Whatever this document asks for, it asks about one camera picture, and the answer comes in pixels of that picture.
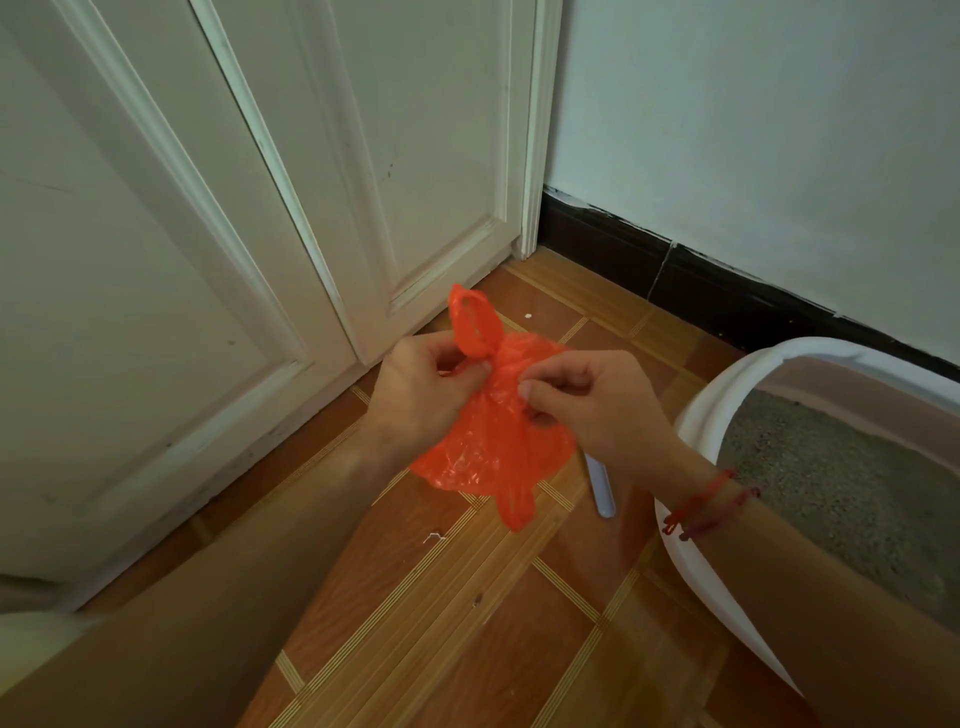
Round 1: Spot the white pink cat litter box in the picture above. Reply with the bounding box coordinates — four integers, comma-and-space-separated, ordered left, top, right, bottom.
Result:
653, 337, 960, 695

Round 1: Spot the red string bracelet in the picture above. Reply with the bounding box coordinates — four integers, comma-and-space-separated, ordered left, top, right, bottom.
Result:
662, 468, 763, 543

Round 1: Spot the person's right hand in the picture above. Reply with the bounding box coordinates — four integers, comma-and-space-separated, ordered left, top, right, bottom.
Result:
517, 350, 699, 489

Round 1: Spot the white wooden cabinet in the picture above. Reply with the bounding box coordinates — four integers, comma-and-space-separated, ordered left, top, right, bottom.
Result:
0, 0, 565, 613

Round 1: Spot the person's left forearm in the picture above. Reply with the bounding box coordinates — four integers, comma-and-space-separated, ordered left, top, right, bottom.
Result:
0, 442, 406, 728

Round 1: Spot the grey plastic litter scoop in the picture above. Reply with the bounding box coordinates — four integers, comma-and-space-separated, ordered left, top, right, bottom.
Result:
583, 452, 618, 520

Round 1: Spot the grey cat litter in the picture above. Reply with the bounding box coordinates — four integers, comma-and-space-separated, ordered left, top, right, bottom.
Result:
716, 388, 960, 631

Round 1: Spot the white panel cabinet door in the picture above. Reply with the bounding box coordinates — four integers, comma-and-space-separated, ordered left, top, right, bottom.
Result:
191, 0, 538, 367
0, 0, 361, 583

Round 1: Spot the person's right forearm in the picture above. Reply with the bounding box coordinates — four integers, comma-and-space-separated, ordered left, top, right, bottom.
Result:
667, 479, 960, 728

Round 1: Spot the orange plastic bag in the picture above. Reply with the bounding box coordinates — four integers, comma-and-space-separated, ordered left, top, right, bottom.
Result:
408, 283, 579, 534

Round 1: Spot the person's left hand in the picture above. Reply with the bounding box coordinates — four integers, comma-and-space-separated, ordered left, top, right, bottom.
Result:
367, 329, 495, 466

